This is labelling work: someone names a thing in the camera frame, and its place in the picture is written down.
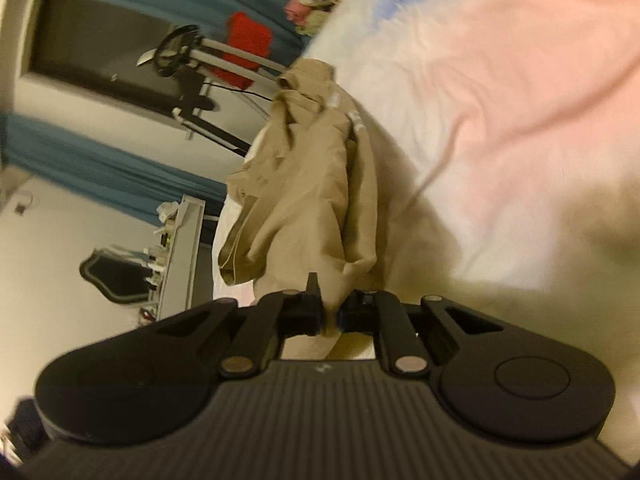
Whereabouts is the black framed mirror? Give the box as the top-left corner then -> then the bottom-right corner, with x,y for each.
79,248 -> 153,304

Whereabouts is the white dresser desk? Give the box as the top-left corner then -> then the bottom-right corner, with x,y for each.
143,195 -> 213,322

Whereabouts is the pastel tie-dye duvet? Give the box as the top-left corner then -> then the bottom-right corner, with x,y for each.
301,0 -> 640,463

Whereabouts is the exercise machine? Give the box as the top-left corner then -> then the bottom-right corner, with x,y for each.
136,25 -> 288,157

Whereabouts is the dark window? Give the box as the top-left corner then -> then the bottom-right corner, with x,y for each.
29,0 -> 181,116

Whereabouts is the clutter on dresser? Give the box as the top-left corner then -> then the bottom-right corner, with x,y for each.
139,202 -> 180,325

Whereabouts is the tan khaki garment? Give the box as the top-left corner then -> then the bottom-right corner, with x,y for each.
214,58 -> 378,337

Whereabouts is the red fabric bag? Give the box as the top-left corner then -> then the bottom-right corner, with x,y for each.
212,12 -> 272,90

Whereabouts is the teal curtain left panel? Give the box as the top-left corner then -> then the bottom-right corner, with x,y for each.
1,113 -> 227,226

